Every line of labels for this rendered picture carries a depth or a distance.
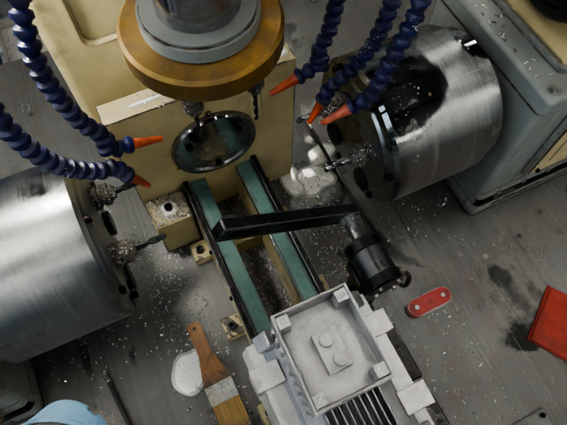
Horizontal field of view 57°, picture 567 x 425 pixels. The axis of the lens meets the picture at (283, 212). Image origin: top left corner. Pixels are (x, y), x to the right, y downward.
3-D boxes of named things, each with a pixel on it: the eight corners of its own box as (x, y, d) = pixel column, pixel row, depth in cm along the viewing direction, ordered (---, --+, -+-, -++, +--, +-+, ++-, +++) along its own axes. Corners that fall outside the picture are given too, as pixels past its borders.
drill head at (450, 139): (276, 137, 99) (275, 41, 76) (456, 67, 107) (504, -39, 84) (337, 247, 89) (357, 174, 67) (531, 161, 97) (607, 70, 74)
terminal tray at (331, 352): (268, 331, 67) (267, 317, 61) (341, 298, 69) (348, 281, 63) (309, 422, 62) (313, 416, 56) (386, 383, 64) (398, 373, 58)
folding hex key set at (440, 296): (442, 286, 98) (445, 283, 97) (451, 301, 97) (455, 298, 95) (402, 305, 97) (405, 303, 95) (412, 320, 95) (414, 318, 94)
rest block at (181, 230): (158, 227, 103) (143, 200, 92) (191, 213, 104) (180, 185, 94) (168, 252, 101) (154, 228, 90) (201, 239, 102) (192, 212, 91)
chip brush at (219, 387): (180, 330, 94) (179, 329, 93) (205, 318, 95) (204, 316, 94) (225, 439, 86) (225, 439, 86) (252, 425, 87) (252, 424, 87)
